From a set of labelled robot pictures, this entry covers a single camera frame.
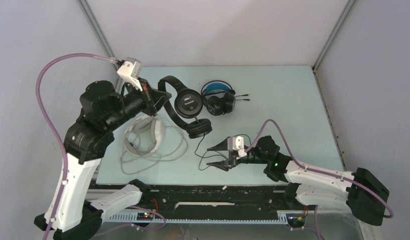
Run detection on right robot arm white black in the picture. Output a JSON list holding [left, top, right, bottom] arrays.
[[208, 135, 390, 226]]

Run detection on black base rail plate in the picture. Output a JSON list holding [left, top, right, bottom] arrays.
[[89, 184, 317, 221]]

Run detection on large black blue headphones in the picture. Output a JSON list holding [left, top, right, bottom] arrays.
[[200, 80, 249, 116]]

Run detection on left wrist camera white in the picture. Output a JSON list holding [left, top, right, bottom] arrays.
[[117, 57, 143, 92]]

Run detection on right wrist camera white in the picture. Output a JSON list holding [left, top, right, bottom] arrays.
[[227, 136, 247, 159]]

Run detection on white slotted cable duct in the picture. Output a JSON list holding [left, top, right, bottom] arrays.
[[105, 211, 306, 225]]

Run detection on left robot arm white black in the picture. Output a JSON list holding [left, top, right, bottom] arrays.
[[34, 79, 171, 240]]

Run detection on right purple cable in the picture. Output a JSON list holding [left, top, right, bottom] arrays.
[[244, 119, 395, 240]]

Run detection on purple cable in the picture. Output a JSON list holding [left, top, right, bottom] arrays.
[[35, 52, 167, 240], [244, 119, 395, 240]]

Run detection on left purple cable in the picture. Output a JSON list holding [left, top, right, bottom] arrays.
[[35, 52, 167, 240]]

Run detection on small black headphones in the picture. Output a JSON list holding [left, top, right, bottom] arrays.
[[158, 75, 213, 139]]

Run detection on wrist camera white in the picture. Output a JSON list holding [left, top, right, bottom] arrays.
[[117, 57, 143, 92], [227, 136, 247, 159]]

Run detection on white gaming headphones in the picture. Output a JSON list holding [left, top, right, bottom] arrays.
[[120, 114, 189, 175]]

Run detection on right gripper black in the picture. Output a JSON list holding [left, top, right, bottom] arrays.
[[207, 137, 269, 172]]

